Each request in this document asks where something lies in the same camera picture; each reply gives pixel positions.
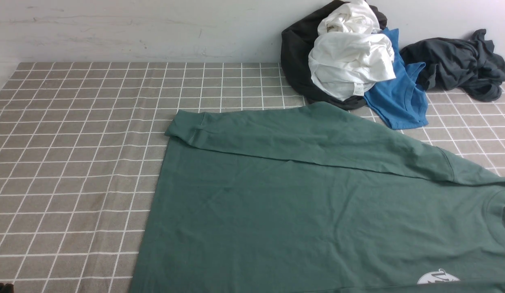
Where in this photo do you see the green long-sleeve top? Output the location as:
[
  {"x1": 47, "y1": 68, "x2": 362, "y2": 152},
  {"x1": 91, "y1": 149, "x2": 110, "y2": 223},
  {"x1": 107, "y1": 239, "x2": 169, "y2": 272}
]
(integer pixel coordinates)
[{"x1": 129, "y1": 102, "x2": 505, "y2": 293}]

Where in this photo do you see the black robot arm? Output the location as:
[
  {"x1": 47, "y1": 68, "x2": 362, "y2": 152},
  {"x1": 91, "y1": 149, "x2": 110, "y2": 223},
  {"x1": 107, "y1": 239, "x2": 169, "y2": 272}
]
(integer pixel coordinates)
[{"x1": 0, "y1": 282, "x2": 14, "y2": 293}]

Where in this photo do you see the black garment in pile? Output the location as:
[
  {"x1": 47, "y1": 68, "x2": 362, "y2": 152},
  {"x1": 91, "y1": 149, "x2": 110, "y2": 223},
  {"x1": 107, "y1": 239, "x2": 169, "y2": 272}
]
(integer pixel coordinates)
[{"x1": 281, "y1": 0, "x2": 387, "y2": 111}]

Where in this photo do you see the grey checkered tablecloth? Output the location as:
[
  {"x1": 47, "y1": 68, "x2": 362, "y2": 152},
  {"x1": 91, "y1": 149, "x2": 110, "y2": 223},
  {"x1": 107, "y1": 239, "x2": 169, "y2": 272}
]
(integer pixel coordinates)
[{"x1": 0, "y1": 62, "x2": 505, "y2": 293}]

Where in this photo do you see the dark grey crumpled garment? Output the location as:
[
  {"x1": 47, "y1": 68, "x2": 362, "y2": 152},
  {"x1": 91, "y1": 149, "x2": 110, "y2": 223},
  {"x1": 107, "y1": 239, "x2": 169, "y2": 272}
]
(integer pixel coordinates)
[{"x1": 400, "y1": 28, "x2": 505, "y2": 102}]

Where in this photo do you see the blue t-shirt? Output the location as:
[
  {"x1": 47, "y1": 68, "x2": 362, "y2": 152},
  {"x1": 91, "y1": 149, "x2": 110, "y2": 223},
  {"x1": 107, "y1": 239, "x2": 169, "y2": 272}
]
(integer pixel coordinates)
[{"x1": 364, "y1": 28, "x2": 429, "y2": 130}]

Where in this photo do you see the white garment in pile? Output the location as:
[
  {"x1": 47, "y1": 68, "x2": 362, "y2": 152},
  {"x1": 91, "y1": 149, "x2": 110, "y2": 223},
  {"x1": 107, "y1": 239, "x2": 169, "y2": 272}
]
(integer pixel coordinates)
[{"x1": 309, "y1": 0, "x2": 396, "y2": 101}]

